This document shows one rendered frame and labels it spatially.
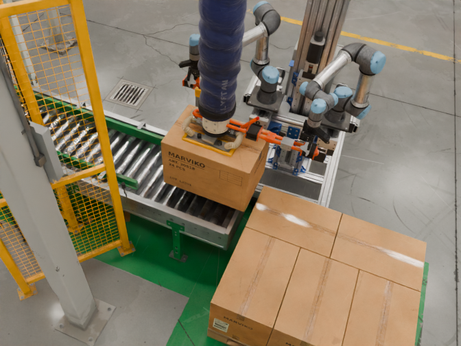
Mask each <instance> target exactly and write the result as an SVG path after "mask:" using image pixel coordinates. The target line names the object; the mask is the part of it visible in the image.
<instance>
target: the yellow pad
mask: <svg viewBox="0 0 461 346"><path fill-rule="evenodd" d="M193 131H194V132H195V134H194V135H193V136H192V137H190V136H189V135H188V134H187V133H185V134H184V135H183V137H182V140H183V141H186V142H189V143H192V144H195V145H197V146H200V147H203V148H206V149H208V150H212V151H214V152H218V153H220V154H223V155H226V156H228V157H232V155H233V153H234V151H235V150H236V148H235V149H234V148H233V149H228V150H227V149H225V147H224V144H225V143H228V142H227V141H223V140H221V139H217V140H216V141H215V143H214V144H210V143H207V142H205V141H202V138H203V136H204V135H205V134H204V133H201V132H198V131H195V130H193Z"/></svg>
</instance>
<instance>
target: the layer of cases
mask: <svg viewBox="0 0 461 346"><path fill-rule="evenodd" d="M426 246H427V243H426V242H423V241H420V240H417V239H415V238H411V237H409V236H406V235H403V234H401V233H397V232H395V231H392V230H389V229H386V228H383V227H380V226H378V225H375V224H372V223H369V222H366V221H364V220H360V219H358V218H354V217H352V216H349V215H346V214H342V213H341V212H338V211H335V210H332V209H329V208H327V207H323V206H321V205H317V204H315V203H312V202H309V201H307V200H303V199H302V198H298V197H295V196H292V195H290V194H286V193H284V192H280V191H278V190H276V189H272V188H270V187H266V186H263V189H262V190H261V193H260V195H259V197H258V199H257V201H256V203H255V206H254V208H253V210H252V213H251V215H250V217H249V219H248V221H247V223H246V226H245V228H244V230H243V232H242V234H241V237H240V239H239V241H238V243H237V246H236V247H235V250H234V252H233V254H232V256H231V258H230V261H229V263H228V265H227V267H226V270H225V271H224V274H223V276H222V278H221V280H220V283H219V285H218V287H217V289H216V291H215V294H214V295H213V298H212V300H211V305H210V313H209V328H210V329H212V330H215V331H216V332H219V333H221V334H224V335H226V336H229V337H231V338H234V339H235V340H238V341H240V342H243V343H245V344H247V345H250V346H414V344H415V338H416V327H417V321H418V310H419V303H420V297H421V286H422V280H423V269H424V263H425V252H426Z"/></svg>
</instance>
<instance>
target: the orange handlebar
mask: <svg viewBox="0 0 461 346"><path fill-rule="evenodd" d="M192 113H193V115H194V116H196V117H199V118H202V116H201V114H198V113H199V109H194V110H193V112H192ZM229 123H232V124H237V125H238V126H242V125H244V124H242V123H239V122H236V121H233V120H231V119H230V121H229ZM226 127H228V128H232V129H234V130H238V131H240V132H244V133H246V130H245V129H243V128H239V127H236V126H233V125H230V124H227V125H226ZM261 134H263V135H267V136H263V135H259V138H260V139H264V140H265V141H266V142H269V143H276V144H279V145H280V144H281V141H282V139H283V137H280V136H278V135H276V133H273V132H270V131H269V132H266V131H264V130H262V131H261ZM276 139H279V140H281V141H278V140H276ZM294 145H295V146H292V149H293V150H296V151H299V152H300V151H301V149H300V148H298V147H296V146H299V147H300V146H303V144H302V143H298V142H296V141H295V142H294ZM318 154H319V151H318V149H317V150H316V153H315V156H318Z"/></svg>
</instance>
